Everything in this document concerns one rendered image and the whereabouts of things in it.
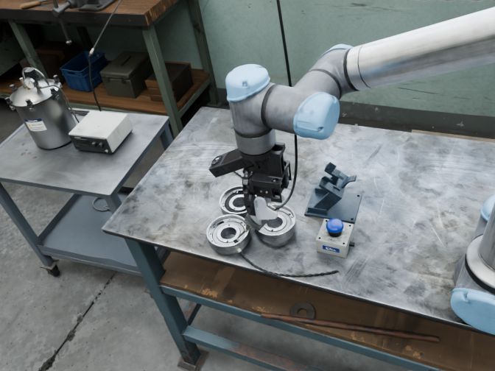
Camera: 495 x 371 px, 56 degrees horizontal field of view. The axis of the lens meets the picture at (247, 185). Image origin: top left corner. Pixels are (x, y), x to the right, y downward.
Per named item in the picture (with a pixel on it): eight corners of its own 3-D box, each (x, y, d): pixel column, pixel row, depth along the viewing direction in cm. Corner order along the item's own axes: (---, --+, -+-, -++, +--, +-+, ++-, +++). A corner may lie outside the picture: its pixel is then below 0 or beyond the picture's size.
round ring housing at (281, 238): (303, 238, 113) (301, 227, 110) (261, 251, 112) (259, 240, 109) (289, 210, 120) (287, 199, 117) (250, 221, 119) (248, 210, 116)
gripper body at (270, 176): (281, 206, 92) (275, 160, 84) (241, 199, 95) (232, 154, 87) (292, 181, 97) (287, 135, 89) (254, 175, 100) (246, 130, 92)
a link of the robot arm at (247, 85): (256, 89, 73) (213, 79, 77) (264, 143, 81) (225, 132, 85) (281, 65, 78) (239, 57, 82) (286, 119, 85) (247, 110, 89)
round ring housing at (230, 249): (202, 236, 118) (199, 226, 115) (239, 218, 120) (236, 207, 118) (220, 264, 110) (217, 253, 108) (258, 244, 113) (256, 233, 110)
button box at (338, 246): (316, 252, 109) (315, 238, 106) (325, 230, 113) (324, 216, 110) (350, 260, 106) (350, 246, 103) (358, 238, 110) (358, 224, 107)
